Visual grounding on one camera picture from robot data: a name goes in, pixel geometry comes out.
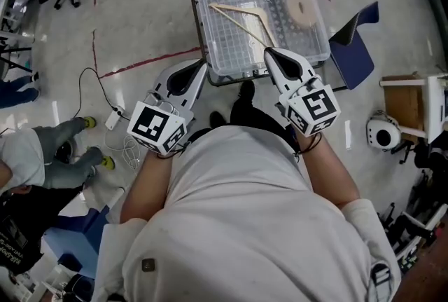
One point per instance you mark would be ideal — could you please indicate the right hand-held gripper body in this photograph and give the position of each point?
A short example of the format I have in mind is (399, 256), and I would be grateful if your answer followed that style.
(318, 108)

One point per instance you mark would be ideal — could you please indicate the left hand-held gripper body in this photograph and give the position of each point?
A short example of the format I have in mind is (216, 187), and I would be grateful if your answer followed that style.
(150, 122)

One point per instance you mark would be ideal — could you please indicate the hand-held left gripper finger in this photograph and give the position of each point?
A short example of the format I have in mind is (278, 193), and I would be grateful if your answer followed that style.
(196, 94)
(160, 85)

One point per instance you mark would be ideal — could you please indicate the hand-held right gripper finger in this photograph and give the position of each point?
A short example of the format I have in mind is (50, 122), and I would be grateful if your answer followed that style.
(309, 71)
(274, 78)

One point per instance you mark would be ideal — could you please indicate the wooden clothes hanger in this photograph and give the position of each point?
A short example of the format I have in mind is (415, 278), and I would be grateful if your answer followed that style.
(260, 13)

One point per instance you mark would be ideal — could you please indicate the person's right forearm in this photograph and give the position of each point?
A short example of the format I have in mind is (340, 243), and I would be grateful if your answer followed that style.
(329, 171)

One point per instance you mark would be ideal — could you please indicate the person's left forearm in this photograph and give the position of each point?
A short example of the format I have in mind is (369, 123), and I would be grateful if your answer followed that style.
(147, 188)

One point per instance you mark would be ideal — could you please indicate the person's right black shoe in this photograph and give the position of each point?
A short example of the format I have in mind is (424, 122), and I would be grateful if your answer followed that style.
(246, 90)

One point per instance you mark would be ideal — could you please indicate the person's black shoe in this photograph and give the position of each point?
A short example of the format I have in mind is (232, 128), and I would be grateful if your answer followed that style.
(217, 119)
(246, 90)

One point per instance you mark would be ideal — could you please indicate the person's left black shoe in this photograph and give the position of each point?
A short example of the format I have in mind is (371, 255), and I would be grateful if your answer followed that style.
(217, 119)

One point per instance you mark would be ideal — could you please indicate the white power strip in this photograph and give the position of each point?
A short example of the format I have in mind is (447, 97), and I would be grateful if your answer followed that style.
(113, 120)

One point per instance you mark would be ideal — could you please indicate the blue chair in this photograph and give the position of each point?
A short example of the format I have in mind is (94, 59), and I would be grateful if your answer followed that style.
(350, 62)

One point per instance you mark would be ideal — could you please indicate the person's black trousers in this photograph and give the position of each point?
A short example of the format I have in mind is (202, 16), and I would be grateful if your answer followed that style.
(252, 115)

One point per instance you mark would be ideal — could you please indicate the beige round roll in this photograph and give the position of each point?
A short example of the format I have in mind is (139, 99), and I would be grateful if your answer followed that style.
(308, 18)

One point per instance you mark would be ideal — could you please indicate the white tube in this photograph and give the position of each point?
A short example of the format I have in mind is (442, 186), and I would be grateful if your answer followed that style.
(116, 196)

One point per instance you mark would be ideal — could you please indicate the wooden cabinet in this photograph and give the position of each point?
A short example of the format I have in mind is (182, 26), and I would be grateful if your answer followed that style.
(402, 104)

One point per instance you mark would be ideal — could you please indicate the white desk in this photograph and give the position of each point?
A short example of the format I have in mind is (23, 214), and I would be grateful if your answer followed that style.
(437, 108)

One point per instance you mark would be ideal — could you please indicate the black chair base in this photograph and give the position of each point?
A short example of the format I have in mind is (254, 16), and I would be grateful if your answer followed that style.
(430, 153)

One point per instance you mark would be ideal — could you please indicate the person's white shirt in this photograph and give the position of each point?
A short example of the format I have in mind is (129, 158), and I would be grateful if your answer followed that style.
(245, 223)

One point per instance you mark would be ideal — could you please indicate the blue stool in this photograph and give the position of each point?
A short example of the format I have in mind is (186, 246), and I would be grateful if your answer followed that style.
(77, 241)

